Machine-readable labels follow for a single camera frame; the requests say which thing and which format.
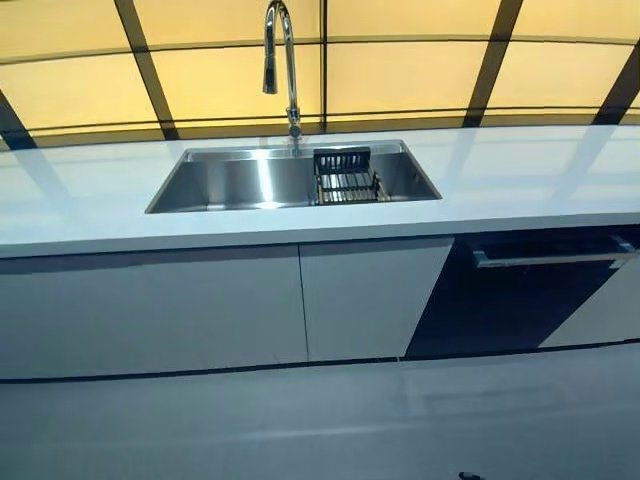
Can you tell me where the white glossy cabinet door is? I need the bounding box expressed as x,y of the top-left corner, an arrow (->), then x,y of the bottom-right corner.
0,243 -> 309,381
298,237 -> 456,364

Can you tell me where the black dish drying rack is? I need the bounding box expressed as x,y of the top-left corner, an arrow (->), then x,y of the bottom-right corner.
312,147 -> 394,207

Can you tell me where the stainless steel sink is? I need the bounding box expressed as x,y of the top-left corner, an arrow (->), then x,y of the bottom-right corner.
144,138 -> 444,215

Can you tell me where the chrome kitchen faucet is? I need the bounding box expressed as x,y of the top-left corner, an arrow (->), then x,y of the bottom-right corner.
261,0 -> 304,156

